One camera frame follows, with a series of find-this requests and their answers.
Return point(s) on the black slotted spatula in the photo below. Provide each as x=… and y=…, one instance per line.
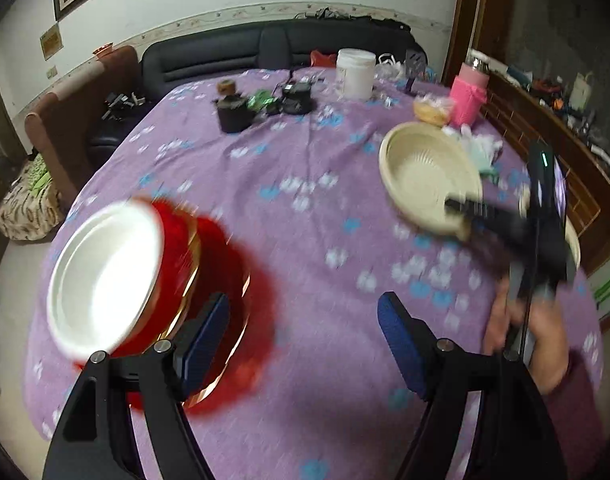
x=416, y=65

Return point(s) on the wooden sideboard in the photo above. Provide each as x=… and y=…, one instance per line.
x=590, y=170

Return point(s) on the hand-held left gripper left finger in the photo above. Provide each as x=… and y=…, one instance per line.
x=205, y=345

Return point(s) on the small wooden block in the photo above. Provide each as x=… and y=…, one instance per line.
x=227, y=87

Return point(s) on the green packet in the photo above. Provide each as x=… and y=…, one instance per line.
x=263, y=101

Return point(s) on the gold wall plaque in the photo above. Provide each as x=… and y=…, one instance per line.
x=51, y=41

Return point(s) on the bottle in pink knit sleeve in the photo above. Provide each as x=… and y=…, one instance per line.
x=467, y=97

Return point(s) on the wall socket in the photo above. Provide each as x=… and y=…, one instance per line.
x=51, y=72

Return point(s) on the black cylindrical container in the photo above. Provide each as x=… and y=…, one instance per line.
x=233, y=116

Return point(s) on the red cloth item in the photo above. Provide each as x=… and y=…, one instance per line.
x=323, y=59

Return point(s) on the person's right hand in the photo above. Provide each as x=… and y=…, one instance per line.
x=495, y=330

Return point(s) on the purple floral tablecloth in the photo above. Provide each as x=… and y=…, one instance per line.
x=310, y=210

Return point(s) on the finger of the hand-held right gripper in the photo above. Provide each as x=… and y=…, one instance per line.
x=485, y=215

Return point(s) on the patterned cushion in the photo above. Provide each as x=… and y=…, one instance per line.
x=27, y=200

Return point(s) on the brown armchair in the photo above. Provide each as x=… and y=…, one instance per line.
x=75, y=120

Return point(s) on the white paper bowl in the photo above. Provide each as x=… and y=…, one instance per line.
x=105, y=280

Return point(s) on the crumpled white tissue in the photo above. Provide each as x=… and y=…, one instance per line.
x=477, y=152

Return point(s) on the black round device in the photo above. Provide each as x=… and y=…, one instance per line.
x=297, y=100

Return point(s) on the white plastic jar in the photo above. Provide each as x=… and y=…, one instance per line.
x=355, y=75

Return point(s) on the black gadgets on armchair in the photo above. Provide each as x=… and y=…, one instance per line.
x=122, y=105

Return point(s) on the bagged bread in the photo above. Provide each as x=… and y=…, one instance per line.
x=432, y=111

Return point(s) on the red plate with round label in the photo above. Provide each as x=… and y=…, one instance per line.
x=235, y=310

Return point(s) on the small orange dish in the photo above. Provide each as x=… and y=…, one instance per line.
x=104, y=50

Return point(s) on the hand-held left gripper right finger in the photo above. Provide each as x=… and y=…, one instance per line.
x=400, y=340

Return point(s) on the red glass bowl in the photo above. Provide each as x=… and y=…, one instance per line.
x=177, y=265

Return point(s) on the person's right forearm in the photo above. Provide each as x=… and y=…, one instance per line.
x=580, y=425

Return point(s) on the black leather sofa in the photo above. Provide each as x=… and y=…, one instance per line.
x=235, y=50

